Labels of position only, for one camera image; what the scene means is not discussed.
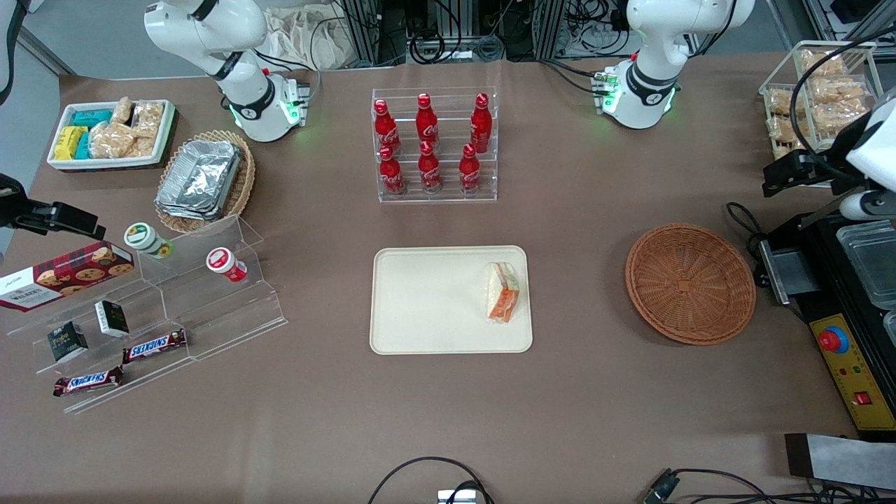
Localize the small black white box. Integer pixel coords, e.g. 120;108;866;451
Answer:
94;300;130;338

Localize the stack of foil trays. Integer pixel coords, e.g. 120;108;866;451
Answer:
155;140;242;221

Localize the red lid yogurt cup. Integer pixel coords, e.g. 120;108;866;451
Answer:
206;247;248;283

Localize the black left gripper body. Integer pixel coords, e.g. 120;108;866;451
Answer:
804;150;851;193

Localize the grey metal machine handle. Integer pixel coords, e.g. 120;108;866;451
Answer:
755;238;821;306

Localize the red tartan cookie box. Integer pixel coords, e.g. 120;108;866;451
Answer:
0;241;135;313

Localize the thin black cable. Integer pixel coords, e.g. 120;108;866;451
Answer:
665;468;896;504

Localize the black cable bundle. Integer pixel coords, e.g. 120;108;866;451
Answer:
378;0;540;65

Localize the yellow snack pack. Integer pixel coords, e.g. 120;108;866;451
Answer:
54;126;88;160

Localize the green lid yogurt cup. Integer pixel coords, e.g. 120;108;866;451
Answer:
124;223;174;260

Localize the cream plastic tray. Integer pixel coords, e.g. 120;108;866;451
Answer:
370;246;533;355

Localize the red cola bottle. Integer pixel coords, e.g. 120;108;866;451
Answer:
416;93;439;146
374;99;402;155
459;143;482;193
470;93;493;153
418;141;442;193
379;146;406;195

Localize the clear acrylic bottle rack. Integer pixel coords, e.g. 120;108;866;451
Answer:
371;87;498;204

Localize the white wire snack rack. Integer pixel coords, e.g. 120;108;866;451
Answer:
759;41;884;188

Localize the oval light wicker basket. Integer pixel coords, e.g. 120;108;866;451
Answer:
154;129;256;235

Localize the white rectangular snack bin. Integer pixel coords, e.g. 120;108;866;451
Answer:
47;99;177;172

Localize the black sealing machine yellow panel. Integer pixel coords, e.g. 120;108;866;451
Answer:
755;196;896;442

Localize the black cable connector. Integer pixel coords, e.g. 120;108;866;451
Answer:
644;470;680;504

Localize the clear acrylic tiered stand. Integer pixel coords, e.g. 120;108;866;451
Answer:
7;213;288;415

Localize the round brown wicker basket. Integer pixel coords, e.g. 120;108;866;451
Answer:
625;223;757;346

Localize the black looped cable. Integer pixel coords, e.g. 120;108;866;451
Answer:
367;457;494;504

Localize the dark flat plate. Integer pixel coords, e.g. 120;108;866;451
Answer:
784;433;896;491

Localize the triangle sandwich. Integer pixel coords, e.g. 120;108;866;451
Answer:
485;262;521;323

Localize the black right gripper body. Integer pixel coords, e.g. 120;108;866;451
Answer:
0;174;32;230

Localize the brown Snickers bar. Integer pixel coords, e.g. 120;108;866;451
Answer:
122;329;188;364
53;366;125;398

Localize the aluminium frame post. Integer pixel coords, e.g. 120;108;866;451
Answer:
343;0;382;67
535;0;564;60

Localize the black machine power cable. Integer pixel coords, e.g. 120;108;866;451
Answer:
724;202;767;281

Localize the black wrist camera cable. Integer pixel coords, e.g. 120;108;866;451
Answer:
789;28;896;165

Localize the beige crumpled cloth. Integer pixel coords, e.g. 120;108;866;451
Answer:
262;7;351;71

